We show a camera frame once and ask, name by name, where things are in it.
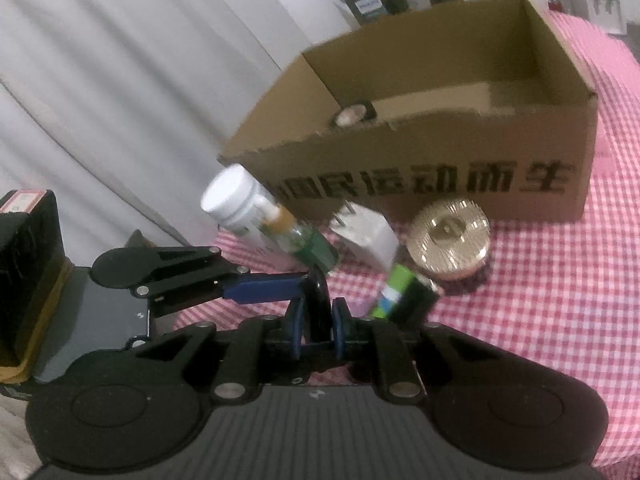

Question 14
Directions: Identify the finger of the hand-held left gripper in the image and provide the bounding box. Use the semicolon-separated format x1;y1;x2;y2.
132;245;251;287
145;271;313;319

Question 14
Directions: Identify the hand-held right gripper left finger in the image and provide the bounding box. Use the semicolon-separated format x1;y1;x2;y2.
127;297;308;403

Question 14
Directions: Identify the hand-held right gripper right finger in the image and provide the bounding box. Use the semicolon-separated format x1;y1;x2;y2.
331;297;506;403

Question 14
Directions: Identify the green black battery pack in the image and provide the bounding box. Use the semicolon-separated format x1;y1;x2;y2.
369;262;444;329

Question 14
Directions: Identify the white power adapter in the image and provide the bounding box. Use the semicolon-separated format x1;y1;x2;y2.
330;202;401;272

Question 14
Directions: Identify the gold lidded round jar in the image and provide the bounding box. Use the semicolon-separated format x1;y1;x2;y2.
406;199;493;295

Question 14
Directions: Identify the brown cardboard box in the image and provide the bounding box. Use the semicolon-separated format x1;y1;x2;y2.
217;0;599;223

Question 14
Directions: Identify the small green glass bottle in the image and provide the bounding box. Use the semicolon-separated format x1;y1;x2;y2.
260;205;342;277

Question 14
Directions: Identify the white pill bottle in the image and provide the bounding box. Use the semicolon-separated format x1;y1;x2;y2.
200;165;282;257

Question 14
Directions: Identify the small round black jar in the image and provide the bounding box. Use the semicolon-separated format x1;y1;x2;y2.
334;101;377;128

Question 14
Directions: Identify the pink checked tablecloth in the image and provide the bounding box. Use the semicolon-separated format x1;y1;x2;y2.
172;10;640;480

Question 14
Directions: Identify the blue grey box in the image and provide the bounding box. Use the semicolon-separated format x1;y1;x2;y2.
345;0;389;29

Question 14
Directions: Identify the white wall socket panel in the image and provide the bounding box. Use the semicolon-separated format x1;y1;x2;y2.
582;0;629;36

